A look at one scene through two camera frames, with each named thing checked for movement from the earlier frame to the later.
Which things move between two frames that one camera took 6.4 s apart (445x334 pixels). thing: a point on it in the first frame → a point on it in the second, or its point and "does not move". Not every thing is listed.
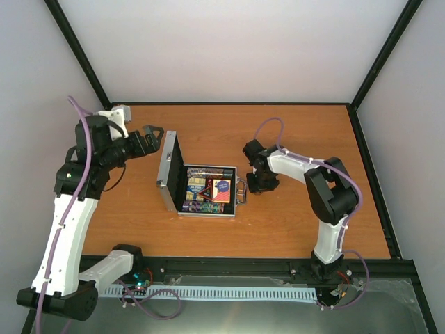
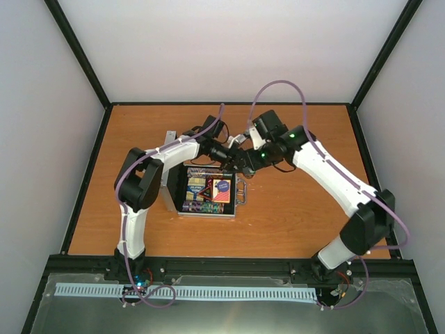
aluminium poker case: [197, 191] does not move
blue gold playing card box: [195, 185] does not move
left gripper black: [153, 145] → [231, 160]
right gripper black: [254, 188] → [254, 165]
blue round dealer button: [223, 186] does not move
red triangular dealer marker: [206, 193] does not move
